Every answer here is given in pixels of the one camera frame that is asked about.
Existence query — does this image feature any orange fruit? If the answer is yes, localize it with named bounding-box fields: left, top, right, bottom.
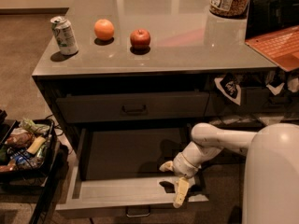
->
left=94, top=19, right=114, bottom=41

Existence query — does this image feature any grey drawer cabinet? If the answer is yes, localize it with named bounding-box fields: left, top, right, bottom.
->
left=32, top=0, right=299, bottom=174

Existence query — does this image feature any yellow sponge in bin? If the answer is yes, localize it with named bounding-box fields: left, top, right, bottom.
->
left=27, top=136, right=46, bottom=155

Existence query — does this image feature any green bag in bin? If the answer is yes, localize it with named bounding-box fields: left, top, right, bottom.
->
left=19, top=119, right=50, bottom=135

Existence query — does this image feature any orange laptop keyboard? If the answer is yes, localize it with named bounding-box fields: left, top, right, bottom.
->
left=245, top=25, right=299, bottom=72

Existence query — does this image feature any black white snack bag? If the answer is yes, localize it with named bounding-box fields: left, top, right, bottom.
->
left=214, top=73, right=241, bottom=105

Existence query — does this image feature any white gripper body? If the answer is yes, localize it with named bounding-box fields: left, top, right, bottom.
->
left=173, top=152, right=201, bottom=179

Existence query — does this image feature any brown snack bag in bin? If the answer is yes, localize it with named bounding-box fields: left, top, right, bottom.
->
left=5, top=133, right=35, bottom=149

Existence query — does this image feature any black bin of groceries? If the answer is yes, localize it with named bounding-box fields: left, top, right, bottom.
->
left=0, top=119, right=57, bottom=183

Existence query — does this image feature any red apple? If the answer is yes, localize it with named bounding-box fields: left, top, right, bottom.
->
left=130, top=29, right=150, bottom=49

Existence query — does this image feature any white green soda can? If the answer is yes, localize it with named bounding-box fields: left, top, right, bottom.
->
left=50, top=16, right=78, bottom=56

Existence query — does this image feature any grey drawer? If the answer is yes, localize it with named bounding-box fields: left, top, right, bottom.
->
left=55, top=126, right=210, bottom=219
left=205, top=87, right=299, bottom=117
left=56, top=91, right=209, bottom=123

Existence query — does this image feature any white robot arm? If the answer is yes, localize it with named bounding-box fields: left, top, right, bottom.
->
left=160, top=123, right=299, bottom=224

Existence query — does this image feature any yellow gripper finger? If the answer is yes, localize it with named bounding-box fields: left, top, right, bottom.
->
left=173, top=177, right=190, bottom=208
left=159, top=161, right=173, bottom=172

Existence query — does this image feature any large jar of nuts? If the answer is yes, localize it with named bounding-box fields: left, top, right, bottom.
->
left=210, top=0, right=249, bottom=18

